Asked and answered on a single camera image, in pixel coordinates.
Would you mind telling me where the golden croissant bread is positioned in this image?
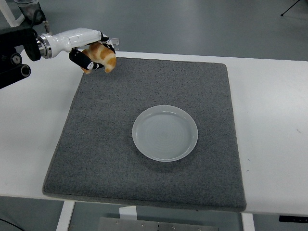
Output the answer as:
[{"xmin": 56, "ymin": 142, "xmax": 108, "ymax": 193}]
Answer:
[{"xmin": 80, "ymin": 43, "xmax": 117, "ymax": 74}]

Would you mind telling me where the black tripod leg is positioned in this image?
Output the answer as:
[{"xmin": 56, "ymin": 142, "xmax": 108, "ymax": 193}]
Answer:
[{"xmin": 280, "ymin": 0, "xmax": 308, "ymax": 17}]

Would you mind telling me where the grey round plate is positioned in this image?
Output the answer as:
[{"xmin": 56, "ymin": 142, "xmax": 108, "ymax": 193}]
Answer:
[{"xmin": 131, "ymin": 104, "xmax": 199, "ymax": 162}]

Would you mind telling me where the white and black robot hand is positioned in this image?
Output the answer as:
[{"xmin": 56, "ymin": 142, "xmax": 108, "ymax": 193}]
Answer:
[{"xmin": 49, "ymin": 27, "xmax": 116, "ymax": 72}]

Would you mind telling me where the black floor cable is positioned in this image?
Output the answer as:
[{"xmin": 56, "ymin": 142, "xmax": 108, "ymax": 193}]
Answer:
[{"xmin": 0, "ymin": 218, "xmax": 21, "ymax": 231}]

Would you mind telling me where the white tape strip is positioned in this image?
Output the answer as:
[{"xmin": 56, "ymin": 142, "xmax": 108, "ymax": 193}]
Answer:
[{"xmin": 119, "ymin": 206, "xmax": 138, "ymax": 220}]

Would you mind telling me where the black table control panel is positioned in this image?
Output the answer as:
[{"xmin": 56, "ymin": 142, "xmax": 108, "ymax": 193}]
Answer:
[{"xmin": 279, "ymin": 216, "xmax": 308, "ymax": 222}]

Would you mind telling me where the black waste bin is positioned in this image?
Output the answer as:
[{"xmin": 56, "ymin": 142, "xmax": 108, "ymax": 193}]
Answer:
[{"xmin": 18, "ymin": 0, "xmax": 43, "ymax": 25}]

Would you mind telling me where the grey square felt mat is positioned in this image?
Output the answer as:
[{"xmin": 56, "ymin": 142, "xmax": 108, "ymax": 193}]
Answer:
[{"xmin": 42, "ymin": 56, "xmax": 247, "ymax": 213}]

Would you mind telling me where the white table frame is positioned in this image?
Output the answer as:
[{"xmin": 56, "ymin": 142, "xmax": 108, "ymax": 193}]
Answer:
[{"xmin": 0, "ymin": 0, "xmax": 26, "ymax": 28}]

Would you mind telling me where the white table leg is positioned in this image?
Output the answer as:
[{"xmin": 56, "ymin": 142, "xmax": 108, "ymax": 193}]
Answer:
[
  {"xmin": 242, "ymin": 213, "xmax": 256, "ymax": 231},
  {"xmin": 55, "ymin": 201, "xmax": 76, "ymax": 231}
]

